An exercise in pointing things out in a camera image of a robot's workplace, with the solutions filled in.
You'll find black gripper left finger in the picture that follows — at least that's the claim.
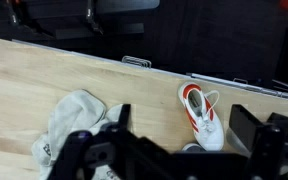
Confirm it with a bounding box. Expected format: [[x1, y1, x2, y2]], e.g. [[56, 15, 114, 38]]
[[47, 103, 172, 180]]

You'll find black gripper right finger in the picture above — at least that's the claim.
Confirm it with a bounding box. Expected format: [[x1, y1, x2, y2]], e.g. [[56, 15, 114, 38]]
[[228, 104, 288, 180]]

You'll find grey crumpled cloth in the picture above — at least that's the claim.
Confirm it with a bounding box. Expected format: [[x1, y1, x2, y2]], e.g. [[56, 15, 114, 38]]
[[31, 89, 124, 180]]

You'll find black side table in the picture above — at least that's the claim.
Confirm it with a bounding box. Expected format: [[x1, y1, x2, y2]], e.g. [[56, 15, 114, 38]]
[[0, 0, 162, 41]]

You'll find silver drawer handle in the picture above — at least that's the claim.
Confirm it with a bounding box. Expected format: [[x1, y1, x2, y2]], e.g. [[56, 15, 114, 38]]
[[233, 77, 249, 85], [121, 55, 153, 70]]

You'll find orange handled black clamp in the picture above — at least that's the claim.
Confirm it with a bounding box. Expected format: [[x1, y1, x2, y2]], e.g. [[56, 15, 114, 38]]
[[82, 0, 105, 36], [2, 0, 22, 28]]

